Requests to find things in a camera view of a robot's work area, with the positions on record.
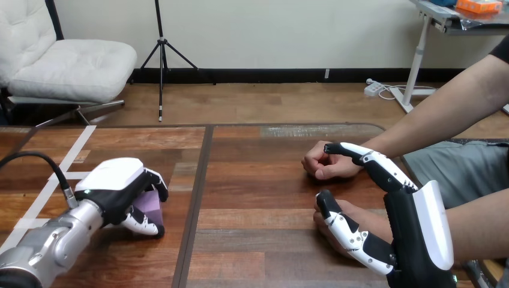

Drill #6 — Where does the person's hand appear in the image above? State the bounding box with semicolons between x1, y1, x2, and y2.
312;199;395;260
301;140;365;181

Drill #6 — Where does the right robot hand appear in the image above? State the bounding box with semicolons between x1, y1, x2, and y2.
315;142;459;288

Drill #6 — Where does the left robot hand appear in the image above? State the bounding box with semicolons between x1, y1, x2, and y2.
74;157;170;239

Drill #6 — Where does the purple block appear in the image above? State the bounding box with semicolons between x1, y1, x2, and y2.
132;189;164;228

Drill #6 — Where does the person's forearm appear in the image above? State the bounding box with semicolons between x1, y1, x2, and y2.
359;53;509;160
444;187;509;264

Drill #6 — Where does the person's body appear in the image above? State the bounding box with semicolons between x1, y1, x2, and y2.
401;34;509;210

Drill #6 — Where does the white power strip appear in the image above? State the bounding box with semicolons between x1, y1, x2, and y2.
363;77;385;98

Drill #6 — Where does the white cushioned chair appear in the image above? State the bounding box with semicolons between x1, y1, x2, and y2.
0;0;139;128

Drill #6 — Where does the white desk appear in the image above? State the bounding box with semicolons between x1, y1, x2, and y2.
388;0;509;115

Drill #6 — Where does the black tripod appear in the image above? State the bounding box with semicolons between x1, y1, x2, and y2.
128;0;218;123

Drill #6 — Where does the orange thing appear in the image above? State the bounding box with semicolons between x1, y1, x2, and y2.
454;0;504;15

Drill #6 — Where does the black cable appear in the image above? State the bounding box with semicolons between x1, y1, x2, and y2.
0;151;79;210

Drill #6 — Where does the tangle of cables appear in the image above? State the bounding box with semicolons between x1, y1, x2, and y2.
376;82;438;101

